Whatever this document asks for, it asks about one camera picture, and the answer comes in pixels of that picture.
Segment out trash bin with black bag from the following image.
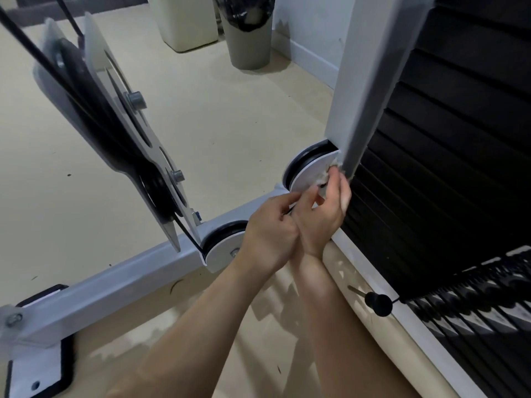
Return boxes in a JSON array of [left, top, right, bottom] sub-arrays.
[[214, 0, 278, 71]]

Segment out white gym machine frame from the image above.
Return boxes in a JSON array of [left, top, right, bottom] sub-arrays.
[[0, 0, 531, 398]]

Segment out black weight stack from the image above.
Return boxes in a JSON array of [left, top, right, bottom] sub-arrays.
[[342, 0, 531, 398]]

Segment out person's right forearm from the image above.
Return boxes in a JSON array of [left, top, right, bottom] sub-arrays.
[[288, 252, 422, 398]]

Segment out white cleaning wipe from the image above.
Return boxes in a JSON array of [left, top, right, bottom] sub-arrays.
[[317, 159, 344, 200]]

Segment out person's left forearm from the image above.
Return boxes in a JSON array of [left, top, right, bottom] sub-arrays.
[[103, 260, 266, 398]]

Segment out person's left hand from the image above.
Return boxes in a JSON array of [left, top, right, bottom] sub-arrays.
[[238, 191, 301, 275]]

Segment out cream white storage box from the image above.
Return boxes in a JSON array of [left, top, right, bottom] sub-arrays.
[[147, 0, 220, 54]]

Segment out person's right hand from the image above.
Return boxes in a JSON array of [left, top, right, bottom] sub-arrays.
[[290, 167, 352, 260]]

